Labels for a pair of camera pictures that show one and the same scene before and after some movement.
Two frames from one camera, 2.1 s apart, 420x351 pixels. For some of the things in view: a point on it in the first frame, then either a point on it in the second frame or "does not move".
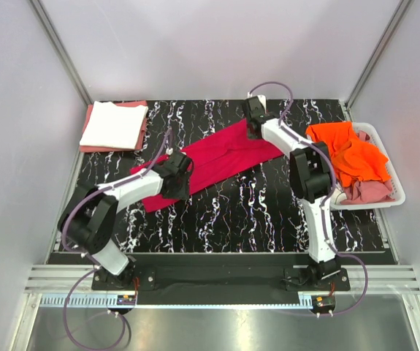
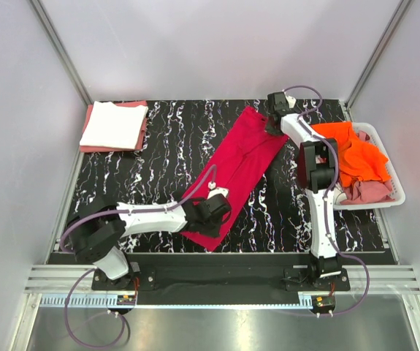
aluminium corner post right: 399,13 does not move
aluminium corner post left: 59,44 does not move
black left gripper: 183,194 -> 214,232
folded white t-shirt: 114,126 does not move
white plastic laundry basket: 398,190 does not move
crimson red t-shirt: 181,173 -> 240,172
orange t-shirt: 353,160 does not move
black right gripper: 250,137 -> 269,129
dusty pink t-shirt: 368,191 does not move
